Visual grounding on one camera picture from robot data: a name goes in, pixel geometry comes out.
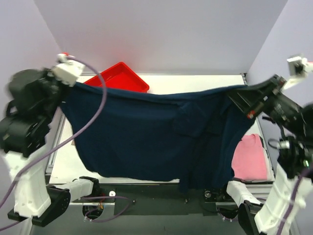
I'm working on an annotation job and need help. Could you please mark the white folded t shirt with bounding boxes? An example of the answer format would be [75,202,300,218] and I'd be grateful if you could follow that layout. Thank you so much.
[232,147,273,182]

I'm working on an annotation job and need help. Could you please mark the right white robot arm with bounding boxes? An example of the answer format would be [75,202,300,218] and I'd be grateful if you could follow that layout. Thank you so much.
[218,75,313,235]

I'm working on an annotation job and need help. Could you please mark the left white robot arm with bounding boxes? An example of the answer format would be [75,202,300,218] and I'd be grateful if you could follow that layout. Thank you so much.
[0,69,101,227]

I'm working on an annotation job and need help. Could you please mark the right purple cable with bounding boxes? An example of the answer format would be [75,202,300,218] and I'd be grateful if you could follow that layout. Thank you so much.
[220,166,313,235]

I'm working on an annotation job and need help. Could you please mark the navy blue t shirt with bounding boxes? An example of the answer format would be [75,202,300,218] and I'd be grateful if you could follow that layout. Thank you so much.
[61,84,254,192]

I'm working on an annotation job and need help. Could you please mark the purple cable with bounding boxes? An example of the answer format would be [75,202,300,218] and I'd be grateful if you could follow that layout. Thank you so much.
[220,166,313,235]
[0,55,132,223]

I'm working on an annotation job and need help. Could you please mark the red plastic bin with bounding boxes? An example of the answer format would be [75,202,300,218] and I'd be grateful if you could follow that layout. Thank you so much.
[83,62,150,94]

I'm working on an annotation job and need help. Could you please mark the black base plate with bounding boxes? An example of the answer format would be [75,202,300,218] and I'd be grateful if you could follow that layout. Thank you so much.
[75,184,239,219]

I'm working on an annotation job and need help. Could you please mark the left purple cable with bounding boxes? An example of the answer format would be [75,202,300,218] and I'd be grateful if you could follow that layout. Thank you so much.
[0,55,132,223]

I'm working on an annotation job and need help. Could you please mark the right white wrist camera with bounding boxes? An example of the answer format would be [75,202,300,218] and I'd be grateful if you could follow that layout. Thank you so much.
[282,54,313,91]

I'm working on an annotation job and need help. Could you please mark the bright pink folded t shirt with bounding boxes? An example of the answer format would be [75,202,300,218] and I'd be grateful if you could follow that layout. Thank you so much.
[232,134,268,181]

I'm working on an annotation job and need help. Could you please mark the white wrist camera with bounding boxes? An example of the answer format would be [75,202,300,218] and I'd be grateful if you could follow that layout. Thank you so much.
[51,53,85,87]
[282,54,313,91]

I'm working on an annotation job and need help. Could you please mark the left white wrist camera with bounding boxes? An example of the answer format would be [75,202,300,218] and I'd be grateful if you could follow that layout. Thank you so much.
[51,53,85,87]

